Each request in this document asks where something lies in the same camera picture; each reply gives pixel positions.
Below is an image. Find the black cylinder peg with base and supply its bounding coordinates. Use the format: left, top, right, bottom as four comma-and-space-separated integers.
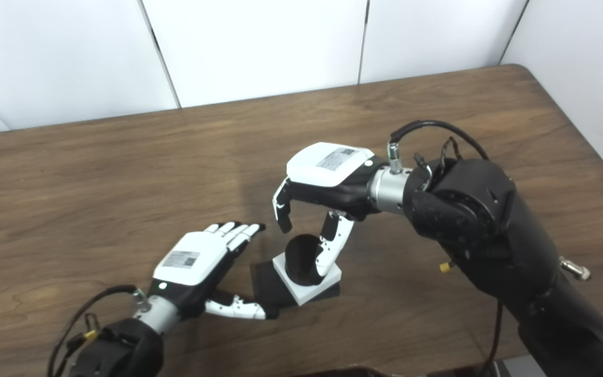
250, 234, 341, 309

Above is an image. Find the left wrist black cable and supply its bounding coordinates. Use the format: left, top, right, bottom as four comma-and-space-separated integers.
46, 284, 142, 377

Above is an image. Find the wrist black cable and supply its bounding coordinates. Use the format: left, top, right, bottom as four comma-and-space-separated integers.
46, 284, 142, 377
388, 120, 504, 377

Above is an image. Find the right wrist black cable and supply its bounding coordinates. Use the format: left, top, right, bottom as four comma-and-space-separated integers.
388, 120, 504, 377

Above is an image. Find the white square piece with hole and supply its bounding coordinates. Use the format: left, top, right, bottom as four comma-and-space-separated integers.
272, 251, 343, 306

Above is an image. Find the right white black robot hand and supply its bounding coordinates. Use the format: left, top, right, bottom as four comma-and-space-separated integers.
272, 142, 388, 277

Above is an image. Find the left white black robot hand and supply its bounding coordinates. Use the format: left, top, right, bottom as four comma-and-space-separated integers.
147, 221, 280, 321

